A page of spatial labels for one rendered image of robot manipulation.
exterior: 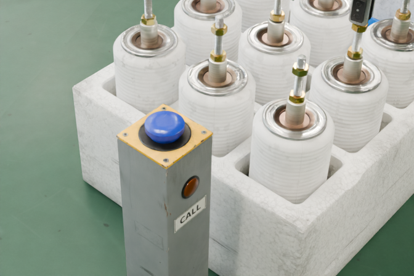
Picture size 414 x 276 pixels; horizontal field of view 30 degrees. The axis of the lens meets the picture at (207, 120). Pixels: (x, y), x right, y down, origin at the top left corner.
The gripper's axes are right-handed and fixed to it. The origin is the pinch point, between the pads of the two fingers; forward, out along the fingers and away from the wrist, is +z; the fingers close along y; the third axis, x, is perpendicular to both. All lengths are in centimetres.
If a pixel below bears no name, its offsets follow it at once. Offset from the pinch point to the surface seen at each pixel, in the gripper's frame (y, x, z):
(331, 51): -10.4, -6.3, 14.9
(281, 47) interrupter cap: -0.6, -9.9, 9.7
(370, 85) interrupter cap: 1.0, 2.9, 9.8
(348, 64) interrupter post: 1.1, -0.2, 7.8
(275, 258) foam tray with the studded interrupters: 19.9, 0.4, 24.5
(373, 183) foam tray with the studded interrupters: 5.0, 6.7, 21.5
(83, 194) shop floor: 15, -33, 35
